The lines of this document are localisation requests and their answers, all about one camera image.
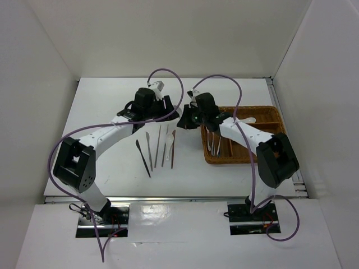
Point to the silver chopstick left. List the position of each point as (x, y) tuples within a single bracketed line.
[(157, 147)]

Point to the silver knife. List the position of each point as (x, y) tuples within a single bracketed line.
[(149, 150)]

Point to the aluminium table rail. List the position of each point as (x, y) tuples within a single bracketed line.
[(63, 199)]

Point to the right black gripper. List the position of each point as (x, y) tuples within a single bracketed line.
[(185, 121)]

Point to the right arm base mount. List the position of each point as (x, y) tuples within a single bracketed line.
[(242, 222)]

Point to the silver chopstick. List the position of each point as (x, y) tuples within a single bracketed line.
[(157, 147), (165, 146)]

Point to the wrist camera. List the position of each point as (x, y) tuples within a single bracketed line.
[(156, 86), (193, 93)]

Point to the silver chopstick right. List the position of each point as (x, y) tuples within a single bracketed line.
[(165, 146)]

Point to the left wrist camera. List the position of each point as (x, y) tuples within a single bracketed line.
[(156, 86)]

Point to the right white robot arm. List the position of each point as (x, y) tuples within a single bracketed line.
[(276, 160)]

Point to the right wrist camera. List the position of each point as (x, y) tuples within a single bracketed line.
[(193, 93)]

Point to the small silver fork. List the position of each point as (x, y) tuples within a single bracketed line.
[(208, 140)]

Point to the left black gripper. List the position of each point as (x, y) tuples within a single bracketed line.
[(160, 102)]

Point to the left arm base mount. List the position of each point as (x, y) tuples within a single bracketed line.
[(115, 224)]

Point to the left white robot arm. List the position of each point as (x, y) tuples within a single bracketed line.
[(75, 164)]

